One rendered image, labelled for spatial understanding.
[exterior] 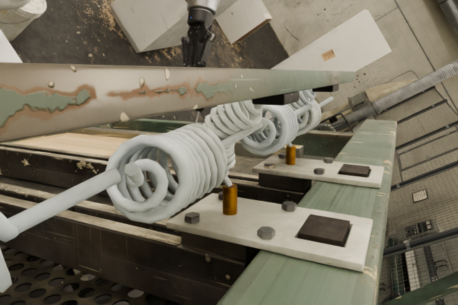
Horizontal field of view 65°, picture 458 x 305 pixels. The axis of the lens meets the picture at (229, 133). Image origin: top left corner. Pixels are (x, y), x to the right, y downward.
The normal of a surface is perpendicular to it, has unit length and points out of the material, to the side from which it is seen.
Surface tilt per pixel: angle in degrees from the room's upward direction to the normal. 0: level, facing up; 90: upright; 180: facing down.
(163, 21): 90
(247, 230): 59
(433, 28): 90
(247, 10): 90
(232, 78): 31
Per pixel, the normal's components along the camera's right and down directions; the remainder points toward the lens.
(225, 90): 0.90, 0.07
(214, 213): 0.00, -0.99
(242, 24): -0.35, 0.30
